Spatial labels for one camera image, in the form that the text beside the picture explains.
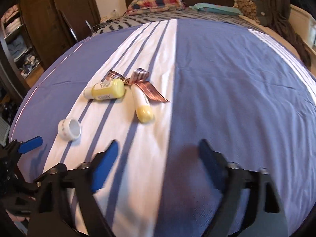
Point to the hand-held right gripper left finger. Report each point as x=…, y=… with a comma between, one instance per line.
x=105, y=166

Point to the patterned cushion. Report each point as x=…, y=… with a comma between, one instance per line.
x=249, y=6

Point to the teal pillow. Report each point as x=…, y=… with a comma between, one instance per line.
x=217, y=9

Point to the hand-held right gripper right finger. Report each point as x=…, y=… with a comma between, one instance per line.
x=209, y=161

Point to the striped ribbon bow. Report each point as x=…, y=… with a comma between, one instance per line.
x=150, y=90

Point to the light blue folded clothes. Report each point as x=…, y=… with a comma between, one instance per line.
x=19, y=48

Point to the blue white striped blanket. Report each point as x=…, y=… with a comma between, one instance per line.
x=222, y=91

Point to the yellow plastic bottle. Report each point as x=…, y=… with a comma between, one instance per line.
x=106, y=90

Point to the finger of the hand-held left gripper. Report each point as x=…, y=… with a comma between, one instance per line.
x=30, y=144

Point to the dark wooden wardrobe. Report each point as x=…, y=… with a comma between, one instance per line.
x=49, y=12

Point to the patterned blue clothes pile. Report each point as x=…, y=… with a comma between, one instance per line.
x=30, y=65

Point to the grey zigzag bed sheet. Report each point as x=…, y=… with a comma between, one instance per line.
x=153, y=18

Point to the white striped folded clothes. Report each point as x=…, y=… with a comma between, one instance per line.
x=13, y=29

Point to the white storage box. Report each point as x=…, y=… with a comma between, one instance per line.
x=305, y=22

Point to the brown curtain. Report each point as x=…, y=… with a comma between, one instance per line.
x=284, y=12

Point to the pink folded clothes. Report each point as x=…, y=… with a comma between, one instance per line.
x=11, y=12

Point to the white tube with yellow cap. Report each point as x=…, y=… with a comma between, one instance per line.
x=142, y=106

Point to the plaid pillow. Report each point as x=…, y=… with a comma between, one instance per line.
x=155, y=4

